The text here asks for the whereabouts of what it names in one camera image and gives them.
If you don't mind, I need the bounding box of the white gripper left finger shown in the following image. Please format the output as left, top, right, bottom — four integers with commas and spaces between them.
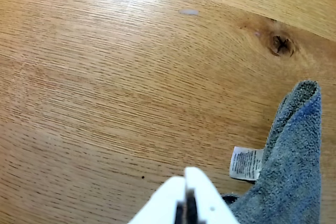
128, 176, 186, 224

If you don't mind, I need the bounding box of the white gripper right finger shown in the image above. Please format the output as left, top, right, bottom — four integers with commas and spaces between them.
183, 166, 240, 224

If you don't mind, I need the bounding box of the grey microfibre cloth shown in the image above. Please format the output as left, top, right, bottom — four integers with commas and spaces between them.
222, 79, 322, 224

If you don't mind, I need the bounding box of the small white liquid spill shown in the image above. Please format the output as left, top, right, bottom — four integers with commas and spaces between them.
178, 8, 200, 16

